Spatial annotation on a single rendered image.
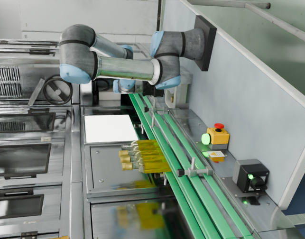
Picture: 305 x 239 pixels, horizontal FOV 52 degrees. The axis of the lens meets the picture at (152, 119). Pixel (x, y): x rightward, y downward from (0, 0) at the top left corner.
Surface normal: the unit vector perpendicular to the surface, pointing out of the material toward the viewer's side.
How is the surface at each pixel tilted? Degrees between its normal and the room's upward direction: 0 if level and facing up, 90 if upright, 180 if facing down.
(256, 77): 0
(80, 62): 108
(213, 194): 90
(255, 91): 0
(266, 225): 90
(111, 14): 90
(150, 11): 90
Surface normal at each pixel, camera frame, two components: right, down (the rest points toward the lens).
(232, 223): 0.07, -0.92
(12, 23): 0.22, 0.40
